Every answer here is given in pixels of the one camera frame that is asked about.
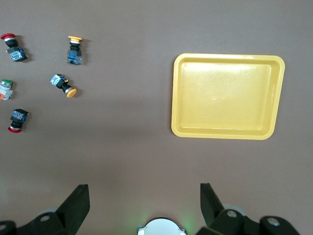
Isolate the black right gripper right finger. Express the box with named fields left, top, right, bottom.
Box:
left=193, top=182, right=302, bottom=235

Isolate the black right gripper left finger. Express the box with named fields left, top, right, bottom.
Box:
left=0, top=184, right=90, bottom=235

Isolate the yellow mushroom push button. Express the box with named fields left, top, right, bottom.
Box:
left=49, top=73, right=78, bottom=98
left=67, top=35, right=83, bottom=66

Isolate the orange-capped white switch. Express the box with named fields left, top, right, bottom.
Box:
left=0, top=78, right=14, bottom=101

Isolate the brown table mat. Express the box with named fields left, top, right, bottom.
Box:
left=0, top=0, right=313, bottom=235

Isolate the red mushroom push button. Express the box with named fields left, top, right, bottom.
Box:
left=7, top=108, right=29, bottom=134
left=0, top=33, right=29, bottom=62

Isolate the yellow plastic tray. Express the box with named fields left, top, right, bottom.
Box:
left=170, top=53, right=286, bottom=141

